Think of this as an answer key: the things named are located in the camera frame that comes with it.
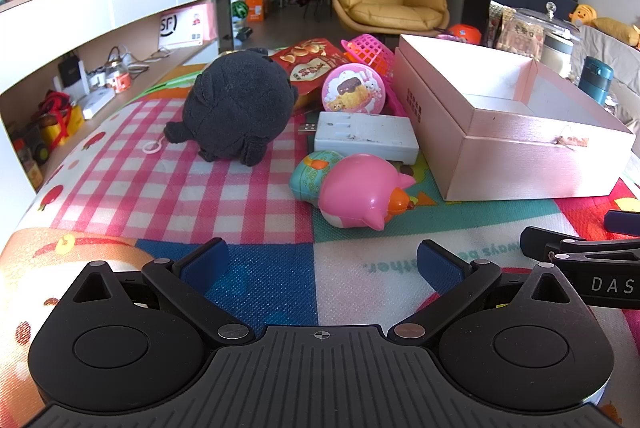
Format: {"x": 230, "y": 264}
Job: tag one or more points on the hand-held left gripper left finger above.
{"x": 207, "y": 260}

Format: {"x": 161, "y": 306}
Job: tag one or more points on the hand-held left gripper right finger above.
{"x": 440, "y": 260}

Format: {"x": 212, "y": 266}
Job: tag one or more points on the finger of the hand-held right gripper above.
{"x": 560, "y": 244}
{"x": 622, "y": 222}

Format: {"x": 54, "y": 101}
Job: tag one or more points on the pink pig toy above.
{"x": 362, "y": 190}

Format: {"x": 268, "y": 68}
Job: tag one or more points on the teal egg toy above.
{"x": 310, "y": 173}

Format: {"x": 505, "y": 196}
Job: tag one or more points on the pink cardboard box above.
{"x": 500, "y": 122}

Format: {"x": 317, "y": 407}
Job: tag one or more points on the white power adapter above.
{"x": 367, "y": 135}

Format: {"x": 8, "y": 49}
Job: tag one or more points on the black plush toy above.
{"x": 235, "y": 102}

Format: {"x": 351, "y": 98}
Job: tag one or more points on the round pink cartoon tin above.
{"x": 352, "y": 90}

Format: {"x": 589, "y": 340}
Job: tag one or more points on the red snack packet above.
{"x": 305, "y": 62}

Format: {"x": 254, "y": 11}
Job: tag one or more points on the pink plastic basket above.
{"x": 372, "y": 50}

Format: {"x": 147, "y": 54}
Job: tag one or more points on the colourful printed play mat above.
{"x": 165, "y": 198}

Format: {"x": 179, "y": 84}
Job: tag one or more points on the teal thermos bottle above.
{"x": 595, "y": 80}

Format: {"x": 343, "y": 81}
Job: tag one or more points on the grey sofa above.
{"x": 625, "y": 67}

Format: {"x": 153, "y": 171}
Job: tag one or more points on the white flat box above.
{"x": 97, "y": 101}

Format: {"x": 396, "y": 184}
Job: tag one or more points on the glass jar with lid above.
{"x": 555, "y": 40}

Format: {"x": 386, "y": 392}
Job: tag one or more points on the small jar with orange label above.
{"x": 120, "y": 77}

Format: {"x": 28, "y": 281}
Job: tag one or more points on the red and yellow bag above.
{"x": 60, "y": 117}

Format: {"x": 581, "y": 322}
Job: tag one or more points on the yellow plush toy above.
{"x": 584, "y": 15}

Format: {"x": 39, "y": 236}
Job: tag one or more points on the clear snack bags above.
{"x": 507, "y": 30}

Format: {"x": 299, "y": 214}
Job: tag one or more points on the orange round toy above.
{"x": 465, "y": 33}

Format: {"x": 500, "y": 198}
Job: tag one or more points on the black router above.
{"x": 70, "y": 72}

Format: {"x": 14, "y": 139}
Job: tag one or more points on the white and pink courier envelope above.
{"x": 187, "y": 27}

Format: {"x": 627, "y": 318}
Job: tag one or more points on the watermelon ball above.
{"x": 240, "y": 10}

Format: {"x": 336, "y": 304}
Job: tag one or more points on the orange carton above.
{"x": 256, "y": 9}

